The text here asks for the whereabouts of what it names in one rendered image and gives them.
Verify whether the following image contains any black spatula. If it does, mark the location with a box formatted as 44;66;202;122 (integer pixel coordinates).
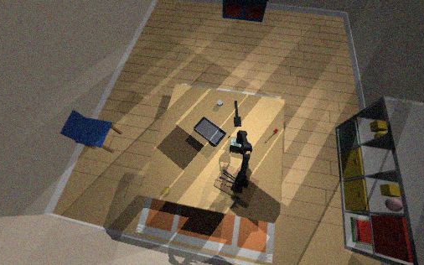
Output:
234;101;241;127

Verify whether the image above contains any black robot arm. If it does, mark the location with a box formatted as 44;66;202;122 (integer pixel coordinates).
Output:
235;130;252;194

